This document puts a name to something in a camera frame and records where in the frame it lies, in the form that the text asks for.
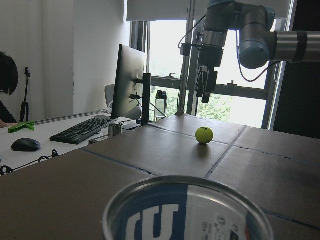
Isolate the Wilson tennis ball can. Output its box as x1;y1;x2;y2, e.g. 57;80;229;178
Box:
102;176;275;240

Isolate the black computer monitor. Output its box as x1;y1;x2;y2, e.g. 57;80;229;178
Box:
111;44;151;126

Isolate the green plastic part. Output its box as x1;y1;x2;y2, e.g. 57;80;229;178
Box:
8;121;35;133

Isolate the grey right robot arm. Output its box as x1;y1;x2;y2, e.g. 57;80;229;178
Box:
197;0;320;104

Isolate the Wilson yellow tennis ball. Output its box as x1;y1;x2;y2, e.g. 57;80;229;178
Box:
195;126;214;144

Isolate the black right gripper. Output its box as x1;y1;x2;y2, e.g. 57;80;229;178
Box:
197;45;224;104

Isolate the metal camera post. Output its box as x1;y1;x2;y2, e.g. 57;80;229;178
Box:
176;0;196;115

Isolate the black keyboard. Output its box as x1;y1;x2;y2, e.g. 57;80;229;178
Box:
49;115;115;145

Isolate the metal cylinder cup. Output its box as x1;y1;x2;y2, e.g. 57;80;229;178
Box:
108;123;123;138

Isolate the grey office chair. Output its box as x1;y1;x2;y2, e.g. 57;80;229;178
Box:
104;84;142;119

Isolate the clear water bottle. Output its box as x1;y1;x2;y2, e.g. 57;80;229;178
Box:
153;90;167;122

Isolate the black computer mouse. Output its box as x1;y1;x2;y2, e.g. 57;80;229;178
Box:
11;138;41;152

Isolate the black tripod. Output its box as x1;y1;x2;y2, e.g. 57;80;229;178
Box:
19;67;30;122

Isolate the seated person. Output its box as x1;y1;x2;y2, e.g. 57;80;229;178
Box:
0;52;19;128

